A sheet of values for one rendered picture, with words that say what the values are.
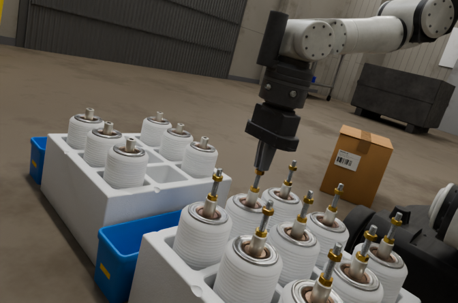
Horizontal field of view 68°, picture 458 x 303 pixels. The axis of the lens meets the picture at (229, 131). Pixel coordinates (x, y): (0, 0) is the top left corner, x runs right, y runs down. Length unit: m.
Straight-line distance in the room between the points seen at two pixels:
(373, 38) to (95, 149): 0.68
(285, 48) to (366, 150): 1.09
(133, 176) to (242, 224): 0.29
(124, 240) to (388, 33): 0.70
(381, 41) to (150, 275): 0.61
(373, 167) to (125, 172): 1.17
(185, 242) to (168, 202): 0.28
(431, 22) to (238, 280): 0.57
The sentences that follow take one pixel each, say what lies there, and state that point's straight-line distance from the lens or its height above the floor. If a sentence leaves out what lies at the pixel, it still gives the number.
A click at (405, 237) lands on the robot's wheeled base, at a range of 1.02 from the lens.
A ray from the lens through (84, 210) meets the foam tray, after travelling 0.90.
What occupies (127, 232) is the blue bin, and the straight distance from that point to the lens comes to 0.83.
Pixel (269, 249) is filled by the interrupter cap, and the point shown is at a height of 0.25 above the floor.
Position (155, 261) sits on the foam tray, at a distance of 0.66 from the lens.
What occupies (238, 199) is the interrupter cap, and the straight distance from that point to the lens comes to 0.72.
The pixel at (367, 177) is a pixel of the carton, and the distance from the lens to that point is 1.69.
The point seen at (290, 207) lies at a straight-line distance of 0.78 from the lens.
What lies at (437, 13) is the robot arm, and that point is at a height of 0.70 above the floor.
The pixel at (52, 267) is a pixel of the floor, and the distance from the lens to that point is 0.88.
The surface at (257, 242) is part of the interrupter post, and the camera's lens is 0.56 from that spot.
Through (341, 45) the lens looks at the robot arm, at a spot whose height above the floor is 0.60.
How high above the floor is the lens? 0.55
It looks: 14 degrees down
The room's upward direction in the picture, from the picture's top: 15 degrees clockwise
